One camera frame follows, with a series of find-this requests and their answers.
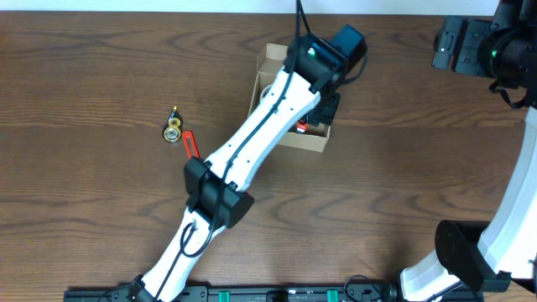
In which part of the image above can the black gold correction tape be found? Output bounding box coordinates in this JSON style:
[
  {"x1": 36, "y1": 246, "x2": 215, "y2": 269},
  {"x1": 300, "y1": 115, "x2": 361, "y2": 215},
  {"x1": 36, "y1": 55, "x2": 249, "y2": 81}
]
[{"x1": 162, "y1": 107, "x2": 184, "y2": 143}]

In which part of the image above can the white tape roll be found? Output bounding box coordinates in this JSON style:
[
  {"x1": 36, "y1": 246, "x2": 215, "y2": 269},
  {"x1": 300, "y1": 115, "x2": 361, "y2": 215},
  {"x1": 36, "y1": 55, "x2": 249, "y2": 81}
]
[{"x1": 259, "y1": 84, "x2": 273, "y2": 103}]

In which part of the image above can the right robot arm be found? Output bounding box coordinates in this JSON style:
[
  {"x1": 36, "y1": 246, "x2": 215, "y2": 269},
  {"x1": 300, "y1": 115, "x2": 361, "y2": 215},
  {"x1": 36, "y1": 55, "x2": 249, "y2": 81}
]
[{"x1": 389, "y1": 65, "x2": 536, "y2": 282}]

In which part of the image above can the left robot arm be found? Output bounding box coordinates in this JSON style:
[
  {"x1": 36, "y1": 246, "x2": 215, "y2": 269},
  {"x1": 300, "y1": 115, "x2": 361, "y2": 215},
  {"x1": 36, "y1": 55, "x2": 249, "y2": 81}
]
[{"x1": 127, "y1": 25, "x2": 368, "y2": 301}]

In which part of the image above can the open cardboard box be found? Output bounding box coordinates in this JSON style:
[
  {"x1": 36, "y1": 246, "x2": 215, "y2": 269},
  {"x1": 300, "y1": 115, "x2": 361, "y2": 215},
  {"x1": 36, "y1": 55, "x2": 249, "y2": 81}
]
[{"x1": 248, "y1": 43, "x2": 331, "y2": 153}]

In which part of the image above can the orange utility knife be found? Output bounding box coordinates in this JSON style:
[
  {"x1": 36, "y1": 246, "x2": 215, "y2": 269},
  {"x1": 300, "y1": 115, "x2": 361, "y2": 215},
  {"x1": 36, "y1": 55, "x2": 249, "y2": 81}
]
[{"x1": 182, "y1": 130, "x2": 201, "y2": 159}]

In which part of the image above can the left black cable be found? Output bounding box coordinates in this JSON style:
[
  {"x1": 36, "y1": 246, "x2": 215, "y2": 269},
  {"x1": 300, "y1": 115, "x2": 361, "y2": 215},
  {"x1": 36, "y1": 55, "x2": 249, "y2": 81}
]
[{"x1": 98, "y1": 0, "x2": 314, "y2": 302}]

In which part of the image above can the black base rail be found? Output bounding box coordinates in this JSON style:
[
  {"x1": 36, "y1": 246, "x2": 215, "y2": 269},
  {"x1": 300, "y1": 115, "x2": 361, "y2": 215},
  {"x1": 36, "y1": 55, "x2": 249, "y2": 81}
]
[{"x1": 63, "y1": 274, "x2": 485, "y2": 302}]

